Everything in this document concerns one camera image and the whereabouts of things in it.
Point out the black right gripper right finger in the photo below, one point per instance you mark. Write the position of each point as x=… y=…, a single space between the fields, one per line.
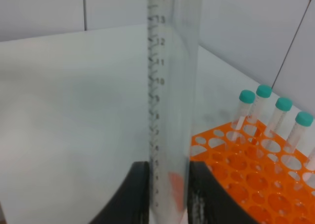
x=208 y=202

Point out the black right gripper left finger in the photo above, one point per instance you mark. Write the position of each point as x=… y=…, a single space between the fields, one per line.
x=130 y=203

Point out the clear test tube teal cap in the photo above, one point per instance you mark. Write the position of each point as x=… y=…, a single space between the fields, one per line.
x=172 y=51

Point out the orange test tube rack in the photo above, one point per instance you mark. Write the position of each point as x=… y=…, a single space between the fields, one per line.
x=258 y=181

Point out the test tube front-left teal cap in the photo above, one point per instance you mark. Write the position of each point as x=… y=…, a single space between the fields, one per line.
x=246 y=99

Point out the test tube row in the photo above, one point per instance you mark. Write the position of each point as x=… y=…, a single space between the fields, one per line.
x=303 y=120
x=263 y=92
x=282 y=106

